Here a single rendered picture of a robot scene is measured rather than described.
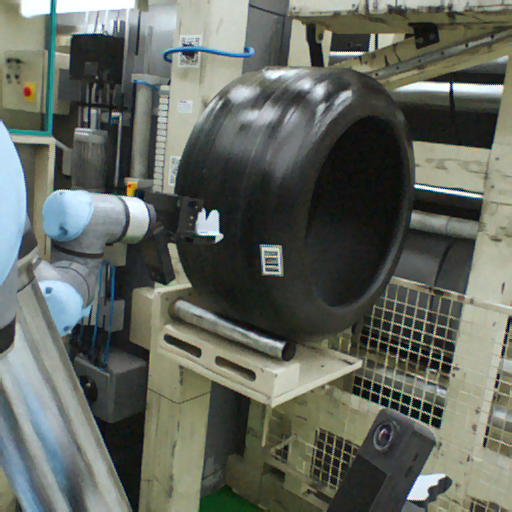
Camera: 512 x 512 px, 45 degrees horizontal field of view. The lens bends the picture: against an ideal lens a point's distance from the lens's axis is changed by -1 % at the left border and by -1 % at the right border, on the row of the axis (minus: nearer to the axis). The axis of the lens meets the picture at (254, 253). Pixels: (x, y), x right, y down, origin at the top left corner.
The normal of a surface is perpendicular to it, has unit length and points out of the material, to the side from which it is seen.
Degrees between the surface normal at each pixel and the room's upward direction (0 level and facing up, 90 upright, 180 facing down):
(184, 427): 90
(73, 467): 83
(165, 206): 89
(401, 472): 82
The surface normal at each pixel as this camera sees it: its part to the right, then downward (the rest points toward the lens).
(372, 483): -0.78, -0.50
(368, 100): 0.75, 0.03
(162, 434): -0.64, 0.09
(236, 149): -0.55, -0.30
